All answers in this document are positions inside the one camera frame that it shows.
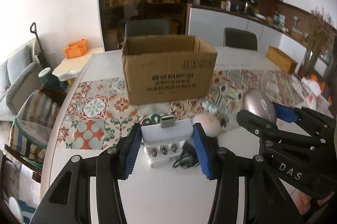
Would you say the dried flower bouquet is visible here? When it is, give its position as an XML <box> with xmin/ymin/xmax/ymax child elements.
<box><xmin>297</xmin><ymin>6</ymin><xmax>337</xmax><ymax>77</ymax></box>

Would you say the round pink night light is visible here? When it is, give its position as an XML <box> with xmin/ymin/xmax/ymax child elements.
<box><xmin>193</xmin><ymin>113</ymin><xmax>221</xmax><ymax>138</ymax></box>

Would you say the white battery charger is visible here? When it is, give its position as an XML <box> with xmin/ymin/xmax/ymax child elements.
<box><xmin>141</xmin><ymin>115</ymin><xmax>194</xmax><ymax>168</ymax></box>

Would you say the grey oval mouse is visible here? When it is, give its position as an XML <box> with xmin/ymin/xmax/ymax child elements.
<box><xmin>242</xmin><ymin>88</ymin><xmax>277</xmax><ymax>123</ymax></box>

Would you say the black power adapter with cable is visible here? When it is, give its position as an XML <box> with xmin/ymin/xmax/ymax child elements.
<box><xmin>173</xmin><ymin>142</ymin><xmax>199</xmax><ymax>169</ymax></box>

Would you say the dark dining chair left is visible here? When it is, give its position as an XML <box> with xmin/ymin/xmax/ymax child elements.
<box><xmin>124</xmin><ymin>18</ymin><xmax>172</xmax><ymax>38</ymax></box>

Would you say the white flower-shaped side table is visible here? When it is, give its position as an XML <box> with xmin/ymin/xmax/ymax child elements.
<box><xmin>52</xmin><ymin>47</ymin><xmax>104</xmax><ymax>81</ymax></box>

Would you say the grey sofa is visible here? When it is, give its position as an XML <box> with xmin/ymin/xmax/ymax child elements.
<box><xmin>0</xmin><ymin>38</ymin><xmax>42</xmax><ymax>122</ymax></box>

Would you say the dark dining chair right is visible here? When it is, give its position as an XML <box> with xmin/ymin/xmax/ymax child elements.
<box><xmin>224</xmin><ymin>27</ymin><xmax>258</xmax><ymax>51</ymax></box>

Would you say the patterned table runner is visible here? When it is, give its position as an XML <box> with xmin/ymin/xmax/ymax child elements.
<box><xmin>56</xmin><ymin>69</ymin><xmax>303</xmax><ymax>150</ymax></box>

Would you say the dark dining chair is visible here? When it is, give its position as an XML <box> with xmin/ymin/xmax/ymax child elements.
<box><xmin>124</xmin><ymin>18</ymin><xmax>172</xmax><ymax>38</ymax></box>
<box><xmin>224</xmin><ymin>27</ymin><xmax>258</xmax><ymax>51</ymax></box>

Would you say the brown cardboard box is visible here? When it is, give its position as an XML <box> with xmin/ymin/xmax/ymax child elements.
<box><xmin>122</xmin><ymin>35</ymin><xmax>218</xmax><ymax>105</ymax></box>

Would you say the white tower fan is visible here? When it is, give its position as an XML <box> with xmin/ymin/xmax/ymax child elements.
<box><xmin>38</xmin><ymin>67</ymin><xmax>52</xmax><ymax>82</ymax></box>

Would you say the striped cushion chair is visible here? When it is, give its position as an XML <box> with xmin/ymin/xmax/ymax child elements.
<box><xmin>4</xmin><ymin>89</ymin><xmax>67</xmax><ymax>183</ymax></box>

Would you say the upright vacuum cleaner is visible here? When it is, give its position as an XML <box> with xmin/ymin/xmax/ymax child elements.
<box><xmin>30</xmin><ymin>22</ymin><xmax>50</xmax><ymax>69</ymax></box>

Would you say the orange plastic crate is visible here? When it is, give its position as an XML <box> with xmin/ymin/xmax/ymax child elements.
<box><xmin>63</xmin><ymin>39</ymin><xmax>89</xmax><ymax>59</ymax></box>

